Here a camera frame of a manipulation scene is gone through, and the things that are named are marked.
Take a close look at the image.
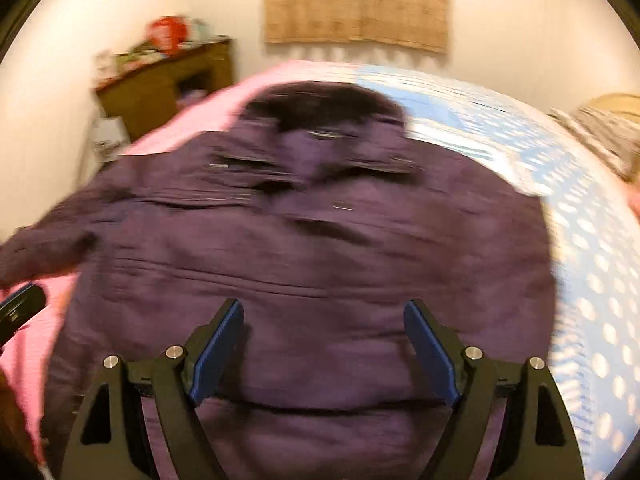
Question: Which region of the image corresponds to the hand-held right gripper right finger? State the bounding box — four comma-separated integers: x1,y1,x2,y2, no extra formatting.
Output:
404,299,586,480

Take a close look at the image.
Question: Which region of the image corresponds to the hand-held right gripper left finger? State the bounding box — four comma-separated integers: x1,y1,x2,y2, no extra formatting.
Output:
60,298,246,480

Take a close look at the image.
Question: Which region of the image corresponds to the patterned pillow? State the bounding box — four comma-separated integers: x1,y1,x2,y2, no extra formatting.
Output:
547,105,640,181

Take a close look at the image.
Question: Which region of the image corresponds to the purple padded jacket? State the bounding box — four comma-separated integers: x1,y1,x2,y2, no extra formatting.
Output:
0,82,558,480

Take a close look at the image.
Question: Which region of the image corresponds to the brown wooden desk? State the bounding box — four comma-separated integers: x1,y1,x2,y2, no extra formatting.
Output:
94,37,235,143

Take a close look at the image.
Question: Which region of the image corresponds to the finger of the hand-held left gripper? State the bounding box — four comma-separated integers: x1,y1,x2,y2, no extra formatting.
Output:
0,282,47,347

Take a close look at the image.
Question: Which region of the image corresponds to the white board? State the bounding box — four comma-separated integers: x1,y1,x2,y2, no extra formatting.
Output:
91,116,132,162

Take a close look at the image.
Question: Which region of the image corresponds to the red paper bag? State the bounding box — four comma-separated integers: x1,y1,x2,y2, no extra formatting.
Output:
146,16,191,55

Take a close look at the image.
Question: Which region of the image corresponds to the beige patterned curtain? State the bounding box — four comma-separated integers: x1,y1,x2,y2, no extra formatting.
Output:
263,0,359,45
357,0,449,54

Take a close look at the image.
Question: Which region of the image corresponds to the pink and blue printed blanket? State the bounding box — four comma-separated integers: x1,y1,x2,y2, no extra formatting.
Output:
0,59,640,480

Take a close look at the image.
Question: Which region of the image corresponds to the cream bed headboard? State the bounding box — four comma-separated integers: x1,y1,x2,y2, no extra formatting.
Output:
590,92,640,121

